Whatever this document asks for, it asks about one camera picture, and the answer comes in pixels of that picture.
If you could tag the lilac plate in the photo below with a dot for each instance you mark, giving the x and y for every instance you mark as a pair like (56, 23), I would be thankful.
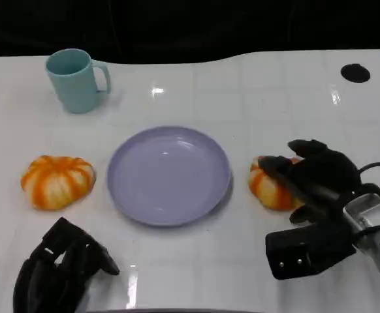
(167, 176)

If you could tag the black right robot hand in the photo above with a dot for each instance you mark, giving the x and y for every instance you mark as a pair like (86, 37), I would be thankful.
(327, 176)

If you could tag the pale green mug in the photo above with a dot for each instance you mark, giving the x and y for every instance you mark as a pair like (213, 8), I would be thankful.
(74, 86)

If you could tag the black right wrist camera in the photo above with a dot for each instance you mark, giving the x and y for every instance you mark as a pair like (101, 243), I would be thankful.
(307, 251)

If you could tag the orange and white bread roll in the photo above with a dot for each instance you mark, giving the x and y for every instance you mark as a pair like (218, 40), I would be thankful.
(57, 182)
(271, 192)

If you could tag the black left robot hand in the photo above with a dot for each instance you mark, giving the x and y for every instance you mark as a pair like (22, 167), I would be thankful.
(53, 277)

